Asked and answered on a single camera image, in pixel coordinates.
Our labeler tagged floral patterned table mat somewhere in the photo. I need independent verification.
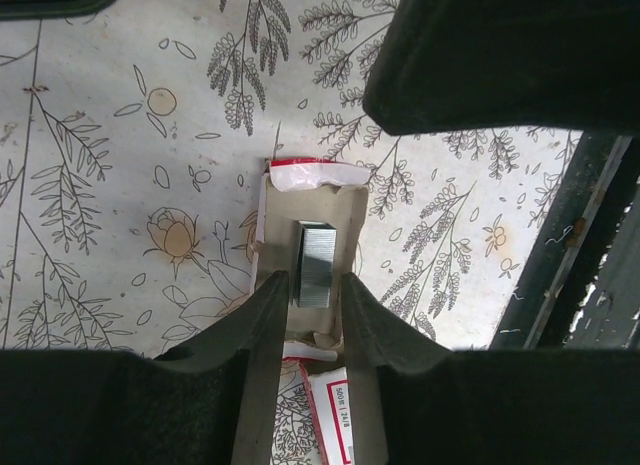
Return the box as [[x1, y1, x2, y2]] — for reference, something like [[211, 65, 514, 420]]
[[1, 0, 581, 356]]

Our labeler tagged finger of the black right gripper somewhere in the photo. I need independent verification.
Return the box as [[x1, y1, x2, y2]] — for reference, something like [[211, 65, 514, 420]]
[[363, 0, 639, 136]]

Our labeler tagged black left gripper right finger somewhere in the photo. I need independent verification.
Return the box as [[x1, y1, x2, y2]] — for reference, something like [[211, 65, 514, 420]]
[[340, 273, 639, 464]]

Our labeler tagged silver staple strip block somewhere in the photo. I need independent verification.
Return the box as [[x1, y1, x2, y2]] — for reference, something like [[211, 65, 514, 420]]
[[291, 220, 337, 309]]

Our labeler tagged red white staple box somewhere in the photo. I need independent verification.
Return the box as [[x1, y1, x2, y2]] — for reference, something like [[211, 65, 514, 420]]
[[301, 366, 355, 465]]

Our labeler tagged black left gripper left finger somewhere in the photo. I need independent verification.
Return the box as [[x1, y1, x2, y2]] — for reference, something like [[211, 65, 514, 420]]
[[1, 271, 289, 464]]

